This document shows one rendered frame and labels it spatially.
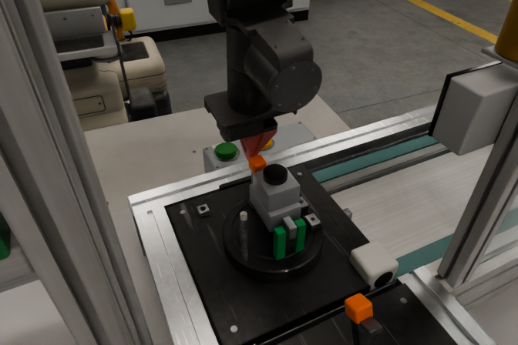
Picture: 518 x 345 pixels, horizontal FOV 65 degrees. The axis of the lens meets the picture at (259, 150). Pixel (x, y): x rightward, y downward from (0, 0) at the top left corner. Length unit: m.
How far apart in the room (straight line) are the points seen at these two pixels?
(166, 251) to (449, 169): 0.54
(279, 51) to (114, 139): 0.68
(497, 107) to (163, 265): 0.43
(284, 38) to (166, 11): 3.18
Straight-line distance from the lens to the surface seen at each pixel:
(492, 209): 0.50
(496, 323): 0.73
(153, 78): 1.45
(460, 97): 0.42
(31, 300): 0.74
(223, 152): 0.72
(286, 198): 0.50
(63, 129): 0.34
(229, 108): 0.49
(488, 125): 0.44
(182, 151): 0.92
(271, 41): 0.38
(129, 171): 0.89
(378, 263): 0.55
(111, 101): 1.17
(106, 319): 0.19
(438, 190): 0.79
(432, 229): 0.72
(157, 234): 0.63
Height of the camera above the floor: 1.42
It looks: 39 degrees down
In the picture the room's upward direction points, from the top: straight up
